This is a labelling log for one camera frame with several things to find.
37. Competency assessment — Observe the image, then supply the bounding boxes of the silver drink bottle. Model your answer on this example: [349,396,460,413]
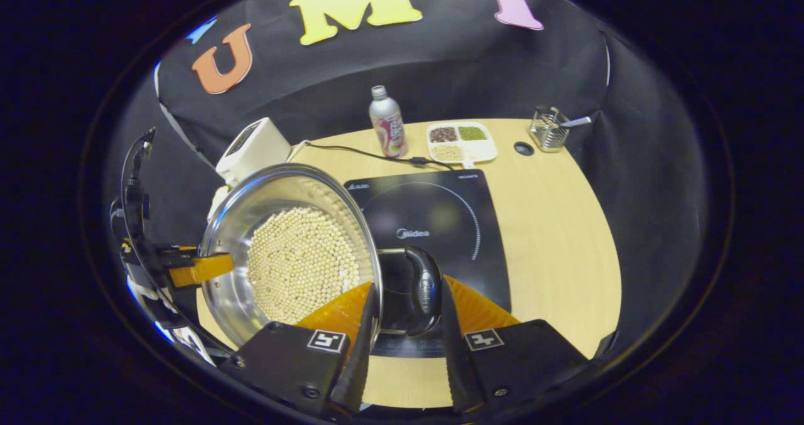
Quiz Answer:
[368,85,408,158]

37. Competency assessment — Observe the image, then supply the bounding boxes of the white divided bean plate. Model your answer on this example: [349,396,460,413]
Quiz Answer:
[426,121,498,168]

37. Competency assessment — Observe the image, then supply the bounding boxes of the white toaster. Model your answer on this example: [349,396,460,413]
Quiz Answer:
[207,117,293,222]

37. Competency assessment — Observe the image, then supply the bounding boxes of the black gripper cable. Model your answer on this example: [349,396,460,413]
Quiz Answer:
[119,127,233,354]

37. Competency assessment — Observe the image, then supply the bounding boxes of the stainless steel pot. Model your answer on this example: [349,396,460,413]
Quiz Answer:
[199,163,443,350]

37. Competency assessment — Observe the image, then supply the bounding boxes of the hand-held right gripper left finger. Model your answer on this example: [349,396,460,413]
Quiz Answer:
[220,281,382,421]

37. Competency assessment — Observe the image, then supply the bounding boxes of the black induction cooktop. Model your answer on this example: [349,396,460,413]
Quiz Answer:
[344,169,513,358]

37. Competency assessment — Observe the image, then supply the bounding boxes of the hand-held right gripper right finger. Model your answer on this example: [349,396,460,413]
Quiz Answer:
[442,276,591,421]

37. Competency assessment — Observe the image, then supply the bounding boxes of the black power cable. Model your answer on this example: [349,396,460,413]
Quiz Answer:
[306,140,454,171]

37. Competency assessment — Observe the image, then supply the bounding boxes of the metal wire holder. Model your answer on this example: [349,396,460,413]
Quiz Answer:
[529,106,571,153]

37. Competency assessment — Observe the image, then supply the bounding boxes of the pile of soybeans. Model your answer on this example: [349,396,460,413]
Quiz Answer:
[246,207,362,325]

